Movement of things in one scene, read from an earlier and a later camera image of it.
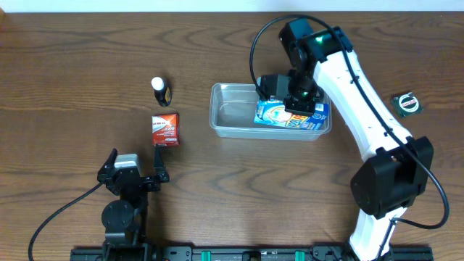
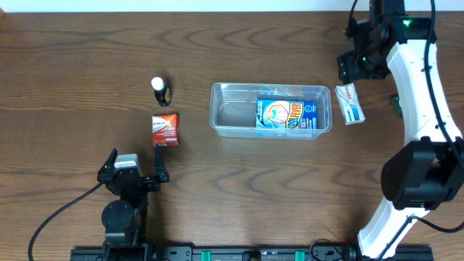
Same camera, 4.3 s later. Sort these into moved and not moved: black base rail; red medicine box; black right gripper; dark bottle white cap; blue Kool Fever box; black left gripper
Moved: blue Kool Fever box; black right gripper
Not moved: black base rail; dark bottle white cap; red medicine box; black left gripper
